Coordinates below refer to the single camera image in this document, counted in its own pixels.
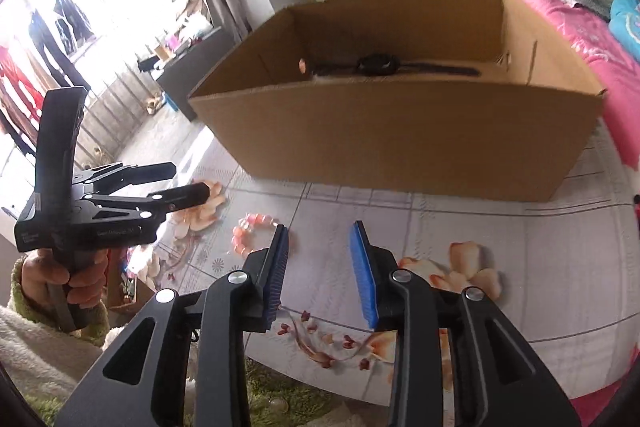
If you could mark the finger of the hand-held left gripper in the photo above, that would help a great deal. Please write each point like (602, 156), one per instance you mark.
(150, 171)
(185, 197)

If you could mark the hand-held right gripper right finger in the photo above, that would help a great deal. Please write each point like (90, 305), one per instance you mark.
(362, 279)

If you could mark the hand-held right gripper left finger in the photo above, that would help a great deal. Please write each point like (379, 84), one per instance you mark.
(277, 279)

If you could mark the brown cardboard box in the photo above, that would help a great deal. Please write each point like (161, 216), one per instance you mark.
(400, 142)

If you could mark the person's left forearm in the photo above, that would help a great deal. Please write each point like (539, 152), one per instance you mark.
(30, 347)

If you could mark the person's left hand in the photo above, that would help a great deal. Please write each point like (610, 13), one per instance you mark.
(37, 272)

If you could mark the beige slippers pair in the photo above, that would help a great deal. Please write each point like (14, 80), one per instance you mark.
(154, 103)

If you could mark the red hanging clothes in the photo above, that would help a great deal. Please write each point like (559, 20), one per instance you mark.
(17, 87)

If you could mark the small black device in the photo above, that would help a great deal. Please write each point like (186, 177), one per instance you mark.
(150, 64)

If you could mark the dark grey cabinet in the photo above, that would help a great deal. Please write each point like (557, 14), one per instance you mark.
(195, 72)

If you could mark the dark hanging clothes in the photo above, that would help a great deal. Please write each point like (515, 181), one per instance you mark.
(60, 37)

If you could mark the pink floral blanket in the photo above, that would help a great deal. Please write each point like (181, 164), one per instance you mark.
(575, 32)

